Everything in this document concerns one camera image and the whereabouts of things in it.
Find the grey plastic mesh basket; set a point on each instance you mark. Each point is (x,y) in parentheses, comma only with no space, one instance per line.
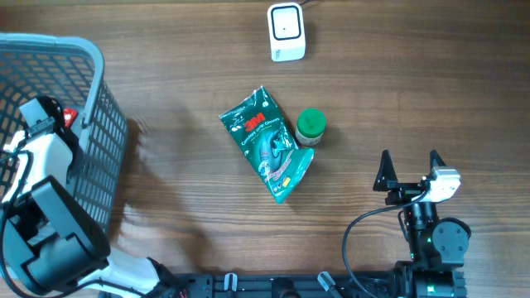
(70,70)

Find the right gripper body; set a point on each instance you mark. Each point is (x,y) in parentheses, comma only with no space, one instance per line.
(404,194)

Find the white barcode scanner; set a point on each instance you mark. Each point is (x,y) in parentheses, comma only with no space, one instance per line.
(286,31)

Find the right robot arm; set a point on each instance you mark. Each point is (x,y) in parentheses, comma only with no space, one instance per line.
(437,246)

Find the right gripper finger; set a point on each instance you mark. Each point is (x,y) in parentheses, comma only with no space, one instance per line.
(436,160)
(386,179)

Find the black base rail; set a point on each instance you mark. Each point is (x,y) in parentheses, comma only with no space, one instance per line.
(379,284)

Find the green 3M gloves bag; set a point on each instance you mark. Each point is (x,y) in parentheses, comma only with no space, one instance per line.
(260,130)

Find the green lid jar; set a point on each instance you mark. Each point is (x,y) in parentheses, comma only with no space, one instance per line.
(310,127)

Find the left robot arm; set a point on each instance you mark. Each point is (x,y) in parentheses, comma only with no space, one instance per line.
(50,246)

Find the red coffee stick sachet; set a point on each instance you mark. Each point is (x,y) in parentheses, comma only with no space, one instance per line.
(70,115)

